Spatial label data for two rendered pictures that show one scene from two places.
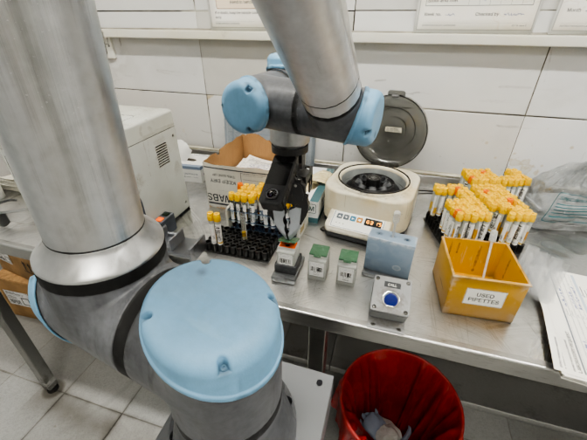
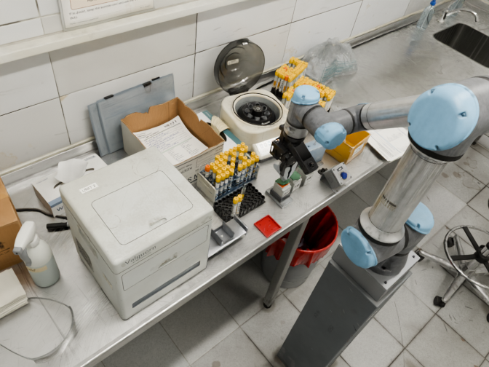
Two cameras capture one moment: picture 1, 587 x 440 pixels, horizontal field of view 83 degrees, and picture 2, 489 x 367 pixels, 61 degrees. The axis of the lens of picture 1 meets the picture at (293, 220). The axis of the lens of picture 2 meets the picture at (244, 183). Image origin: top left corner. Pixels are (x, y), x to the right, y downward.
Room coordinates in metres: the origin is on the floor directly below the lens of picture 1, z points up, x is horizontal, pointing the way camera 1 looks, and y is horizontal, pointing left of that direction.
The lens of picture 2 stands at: (0.32, 0.96, 1.99)
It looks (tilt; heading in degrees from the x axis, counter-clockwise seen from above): 48 degrees down; 294
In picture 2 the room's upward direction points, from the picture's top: 12 degrees clockwise
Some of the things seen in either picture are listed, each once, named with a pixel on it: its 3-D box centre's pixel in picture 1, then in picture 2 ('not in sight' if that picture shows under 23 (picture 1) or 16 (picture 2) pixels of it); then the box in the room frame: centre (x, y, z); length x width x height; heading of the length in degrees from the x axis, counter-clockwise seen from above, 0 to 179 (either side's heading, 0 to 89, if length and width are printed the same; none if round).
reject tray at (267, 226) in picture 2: not in sight; (267, 226); (0.56, 0.15, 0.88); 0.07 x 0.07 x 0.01; 73
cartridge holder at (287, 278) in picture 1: (288, 264); (279, 194); (0.60, 0.01, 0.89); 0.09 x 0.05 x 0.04; 164
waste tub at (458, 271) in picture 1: (474, 277); (344, 140); (0.52, -0.37, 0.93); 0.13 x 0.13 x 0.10; 78
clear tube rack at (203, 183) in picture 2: (267, 216); (228, 175); (0.78, 0.07, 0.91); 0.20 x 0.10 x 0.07; 73
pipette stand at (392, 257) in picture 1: (389, 255); (311, 154); (0.59, -0.22, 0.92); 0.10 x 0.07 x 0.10; 65
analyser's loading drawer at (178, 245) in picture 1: (161, 239); (216, 239); (0.66, 0.32, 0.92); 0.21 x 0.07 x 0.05; 73
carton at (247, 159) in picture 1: (259, 170); (172, 145); (1.00, 0.11, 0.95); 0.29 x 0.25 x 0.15; 163
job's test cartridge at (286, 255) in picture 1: (288, 255); (281, 188); (0.60, 0.01, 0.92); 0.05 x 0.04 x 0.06; 164
